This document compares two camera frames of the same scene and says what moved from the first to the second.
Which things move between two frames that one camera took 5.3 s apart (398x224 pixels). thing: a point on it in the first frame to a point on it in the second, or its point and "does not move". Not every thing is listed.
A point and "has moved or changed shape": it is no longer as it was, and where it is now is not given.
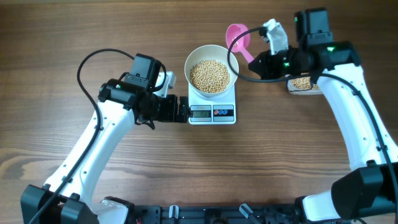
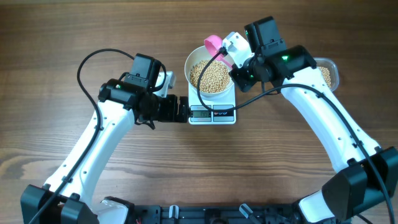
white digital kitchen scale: (219, 110) does not move
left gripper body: (164, 109) does not move
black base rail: (242, 214) does not move
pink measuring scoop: (240, 44) has moved or changed shape
